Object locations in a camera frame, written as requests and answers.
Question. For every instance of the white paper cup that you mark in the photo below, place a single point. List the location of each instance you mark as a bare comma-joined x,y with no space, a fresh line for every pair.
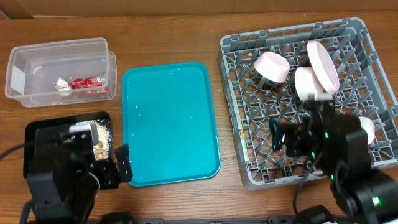
368,125

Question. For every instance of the grey dishwasher rack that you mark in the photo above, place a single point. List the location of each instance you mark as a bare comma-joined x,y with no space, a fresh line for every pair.
253,100

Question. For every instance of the white tissue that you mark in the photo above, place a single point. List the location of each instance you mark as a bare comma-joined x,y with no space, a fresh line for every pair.
63,87

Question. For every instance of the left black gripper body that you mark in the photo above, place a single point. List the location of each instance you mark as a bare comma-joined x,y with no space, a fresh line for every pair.
107,174

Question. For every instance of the pink plate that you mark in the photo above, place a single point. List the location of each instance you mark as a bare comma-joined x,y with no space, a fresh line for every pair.
323,66

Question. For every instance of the black waste bin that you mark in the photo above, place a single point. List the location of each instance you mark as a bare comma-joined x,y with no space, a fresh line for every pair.
47,130

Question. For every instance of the white bowl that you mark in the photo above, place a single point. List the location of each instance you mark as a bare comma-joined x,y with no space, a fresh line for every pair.
306,83

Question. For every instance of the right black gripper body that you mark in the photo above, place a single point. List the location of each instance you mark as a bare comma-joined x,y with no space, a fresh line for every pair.
303,144

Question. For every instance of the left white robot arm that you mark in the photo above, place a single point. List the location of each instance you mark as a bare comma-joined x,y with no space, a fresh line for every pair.
64,177

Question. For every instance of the rice pile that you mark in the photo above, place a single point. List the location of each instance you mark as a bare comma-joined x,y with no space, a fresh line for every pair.
104,134

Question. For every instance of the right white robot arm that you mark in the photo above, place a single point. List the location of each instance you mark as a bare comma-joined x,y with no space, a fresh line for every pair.
337,145

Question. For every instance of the pink bowl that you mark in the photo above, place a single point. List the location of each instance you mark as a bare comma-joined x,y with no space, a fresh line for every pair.
272,66

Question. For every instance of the teal plastic tray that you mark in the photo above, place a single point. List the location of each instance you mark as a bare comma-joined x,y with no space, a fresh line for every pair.
169,124

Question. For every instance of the peanut shells pile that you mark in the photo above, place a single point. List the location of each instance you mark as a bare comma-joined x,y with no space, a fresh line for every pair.
101,150

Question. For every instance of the clear plastic waste bin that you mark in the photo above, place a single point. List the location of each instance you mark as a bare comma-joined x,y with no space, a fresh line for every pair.
33,70

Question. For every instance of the red snack wrapper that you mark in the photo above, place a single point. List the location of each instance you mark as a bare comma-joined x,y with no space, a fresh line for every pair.
90,82

